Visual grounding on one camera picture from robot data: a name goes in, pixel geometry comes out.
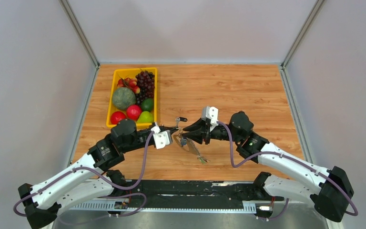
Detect dark green avocado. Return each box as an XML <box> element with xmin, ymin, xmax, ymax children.
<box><xmin>141</xmin><ymin>98</ymin><xmax>154</xmax><ymax>112</ymax></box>

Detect red apple middle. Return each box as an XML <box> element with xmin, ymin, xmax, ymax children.
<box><xmin>126</xmin><ymin>104</ymin><xmax>142</xmax><ymax>121</ymax></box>

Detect red apple left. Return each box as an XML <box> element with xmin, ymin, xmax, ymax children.
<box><xmin>110</xmin><ymin>111</ymin><xmax>127</xmax><ymax>125</ymax></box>

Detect key with black tag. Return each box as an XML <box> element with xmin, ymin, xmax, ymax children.
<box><xmin>175</xmin><ymin>117</ymin><xmax>188</xmax><ymax>128</ymax></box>

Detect right aluminium frame post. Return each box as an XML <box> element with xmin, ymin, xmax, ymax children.
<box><xmin>281</xmin><ymin>0</ymin><xmax>326</xmax><ymax>69</ymax></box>

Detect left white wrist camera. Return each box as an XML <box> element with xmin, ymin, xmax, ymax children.
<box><xmin>151</xmin><ymin>125</ymin><xmax>173</xmax><ymax>149</ymax></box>

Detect dark red grape bunch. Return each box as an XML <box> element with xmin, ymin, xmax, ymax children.
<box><xmin>135</xmin><ymin>69</ymin><xmax>155</xmax><ymax>105</ymax></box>

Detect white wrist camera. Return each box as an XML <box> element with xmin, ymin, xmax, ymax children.
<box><xmin>151</xmin><ymin>125</ymin><xmax>173</xmax><ymax>149</ymax></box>
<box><xmin>201</xmin><ymin>106</ymin><xmax>219</xmax><ymax>132</ymax></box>

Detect left aluminium frame post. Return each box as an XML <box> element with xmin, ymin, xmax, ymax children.
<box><xmin>59</xmin><ymin>0</ymin><xmax>100</xmax><ymax>70</ymax></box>

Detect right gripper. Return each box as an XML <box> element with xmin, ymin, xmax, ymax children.
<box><xmin>182</xmin><ymin>117</ymin><xmax>242</xmax><ymax>145</ymax></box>

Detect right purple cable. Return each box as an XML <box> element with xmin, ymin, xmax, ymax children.
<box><xmin>217</xmin><ymin>121</ymin><xmax>359</xmax><ymax>217</ymax></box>

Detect aluminium frame post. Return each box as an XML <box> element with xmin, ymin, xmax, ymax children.
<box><xmin>59</xmin><ymin>0</ymin><xmax>100</xmax><ymax>70</ymax></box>
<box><xmin>281</xmin><ymin>0</ymin><xmax>326</xmax><ymax>69</ymax></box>

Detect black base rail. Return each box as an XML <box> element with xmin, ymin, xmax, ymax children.
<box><xmin>56</xmin><ymin>179</ymin><xmax>284</xmax><ymax>217</ymax></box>

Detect yellow plastic fruit bin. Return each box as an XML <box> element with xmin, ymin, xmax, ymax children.
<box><xmin>106</xmin><ymin>67</ymin><xmax>158</xmax><ymax>128</ymax></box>

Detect red apple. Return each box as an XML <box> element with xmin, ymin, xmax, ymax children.
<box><xmin>110</xmin><ymin>111</ymin><xmax>127</xmax><ymax>125</ymax></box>
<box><xmin>126</xmin><ymin>104</ymin><xmax>142</xmax><ymax>121</ymax></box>

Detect keys with blue black tags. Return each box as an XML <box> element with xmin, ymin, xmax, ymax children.
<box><xmin>180</xmin><ymin>137</ymin><xmax>187</xmax><ymax>147</ymax></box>

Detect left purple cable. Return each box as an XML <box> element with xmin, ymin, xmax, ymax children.
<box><xmin>13</xmin><ymin>131</ymin><xmax>154</xmax><ymax>218</ymax></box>

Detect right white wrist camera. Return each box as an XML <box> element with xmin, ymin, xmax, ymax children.
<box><xmin>201</xmin><ymin>106</ymin><xmax>219</xmax><ymax>132</ymax></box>

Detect red peaches cluster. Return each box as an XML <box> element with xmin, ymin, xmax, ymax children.
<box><xmin>117</xmin><ymin>77</ymin><xmax>141</xmax><ymax>94</ymax></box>

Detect light green pear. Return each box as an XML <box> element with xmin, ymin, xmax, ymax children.
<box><xmin>136</xmin><ymin>111</ymin><xmax>154</xmax><ymax>124</ymax></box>

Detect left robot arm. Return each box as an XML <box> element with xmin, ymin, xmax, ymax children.
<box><xmin>13</xmin><ymin>119</ymin><xmax>179</xmax><ymax>229</ymax></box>

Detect green round melon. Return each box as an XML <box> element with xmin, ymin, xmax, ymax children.
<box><xmin>111</xmin><ymin>87</ymin><xmax>136</xmax><ymax>110</ymax></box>

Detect purple cable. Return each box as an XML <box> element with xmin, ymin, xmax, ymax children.
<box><xmin>217</xmin><ymin>121</ymin><xmax>359</xmax><ymax>217</ymax></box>
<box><xmin>13</xmin><ymin>131</ymin><xmax>154</xmax><ymax>218</ymax></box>

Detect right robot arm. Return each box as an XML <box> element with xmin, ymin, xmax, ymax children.
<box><xmin>183</xmin><ymin>106</ymin><xmax>358</xmax><ymax>222</ymax></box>

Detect grey keyring lanyard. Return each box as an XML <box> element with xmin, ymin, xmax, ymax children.
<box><xmin>174</xmin><ymin>134</ymin><xmax>204</xmax><ymax>159</ymax></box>

